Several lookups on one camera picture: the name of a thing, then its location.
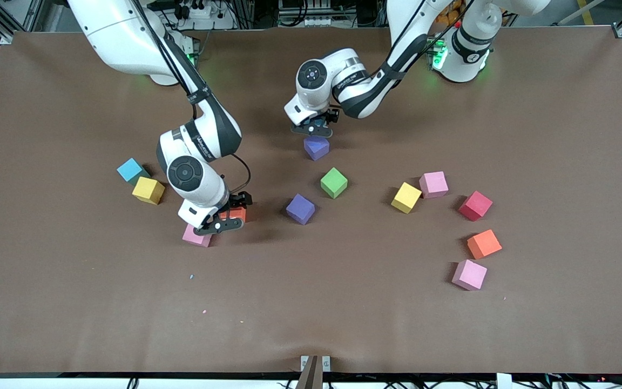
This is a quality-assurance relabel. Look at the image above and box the orange foam cube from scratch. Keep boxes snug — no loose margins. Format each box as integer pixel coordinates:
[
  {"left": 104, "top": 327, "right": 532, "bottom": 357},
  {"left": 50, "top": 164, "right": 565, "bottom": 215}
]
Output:
[
  {"left": 219, "top": 206, "right": 247, "bottom": 224},
  {"left": 466, "top": 229, "right": 503, "bottom": 260}
]

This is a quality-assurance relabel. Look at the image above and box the green foam cube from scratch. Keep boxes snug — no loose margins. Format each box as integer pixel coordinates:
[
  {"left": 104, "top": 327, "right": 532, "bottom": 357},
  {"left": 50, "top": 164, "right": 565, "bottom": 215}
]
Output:
[{"left": 320, "top": 167, "right": 349, "bottom": 199}]

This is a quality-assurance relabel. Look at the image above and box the pink foam cube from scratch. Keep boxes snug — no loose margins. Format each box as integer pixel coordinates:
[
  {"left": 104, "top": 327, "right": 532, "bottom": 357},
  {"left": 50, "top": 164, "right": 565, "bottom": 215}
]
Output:
[
  {"left": 182, "top": 224, "right": 213, "bottom": 248},
  {"left": 418, "top": 171, "right": 449, "bottom": 199},
  {"left": 451, "top": 259, "right": 488, "bottom": 292}
]

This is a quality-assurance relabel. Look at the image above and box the yellow foam cube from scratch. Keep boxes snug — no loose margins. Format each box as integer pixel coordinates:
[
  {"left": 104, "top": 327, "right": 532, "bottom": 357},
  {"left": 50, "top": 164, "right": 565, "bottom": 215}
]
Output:
[
  {"left": 390, "top": 182, "right": 423, "bottom": 214},
  {"left": 131, "top": 176, "right": 166, "bottom": 206}
]

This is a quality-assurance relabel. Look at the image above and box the metal table clamp bracket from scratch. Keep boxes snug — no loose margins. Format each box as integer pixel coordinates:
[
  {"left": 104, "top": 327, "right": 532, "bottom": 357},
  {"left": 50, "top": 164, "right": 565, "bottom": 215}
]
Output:
[{"left": 300, "top": 355, "right": 332, "bottom": 389}]

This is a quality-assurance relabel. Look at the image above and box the pile of orange balls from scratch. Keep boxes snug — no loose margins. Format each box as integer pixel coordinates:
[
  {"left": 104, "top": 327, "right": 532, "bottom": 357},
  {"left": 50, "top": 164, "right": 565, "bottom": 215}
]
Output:
[{"left": 436, "top": 0, "right": 464, "bottom": 25}]

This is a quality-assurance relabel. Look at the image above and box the red foam cube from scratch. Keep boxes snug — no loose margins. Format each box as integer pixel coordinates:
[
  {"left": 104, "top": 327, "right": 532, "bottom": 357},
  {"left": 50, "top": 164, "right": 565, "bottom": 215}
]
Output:
[{"left": 458, "top": 190, "right": 493, "bottom": 222}]

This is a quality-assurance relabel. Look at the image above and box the sky blue foam cube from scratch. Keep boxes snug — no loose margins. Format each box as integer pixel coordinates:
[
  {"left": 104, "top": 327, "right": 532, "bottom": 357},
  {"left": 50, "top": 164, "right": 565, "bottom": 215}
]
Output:
[{"left": 116, "top": 157, "right": 151, "bottom": 186}]

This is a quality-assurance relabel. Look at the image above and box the purple foam cube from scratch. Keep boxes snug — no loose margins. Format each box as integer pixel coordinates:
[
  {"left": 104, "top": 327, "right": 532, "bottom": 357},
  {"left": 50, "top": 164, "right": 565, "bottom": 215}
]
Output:
[
  {"left": 303, "top": 135, "right": 330, "bottom": 162},
  {"left": 286, "top": 193, "right": 316, "bottom": 225}
]

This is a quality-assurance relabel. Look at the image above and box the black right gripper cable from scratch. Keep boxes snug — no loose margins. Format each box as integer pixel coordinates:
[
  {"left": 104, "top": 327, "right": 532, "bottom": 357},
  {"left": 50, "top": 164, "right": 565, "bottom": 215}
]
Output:
[{"left": 228, "top": 153, "right": 253, "bottom": 209}]

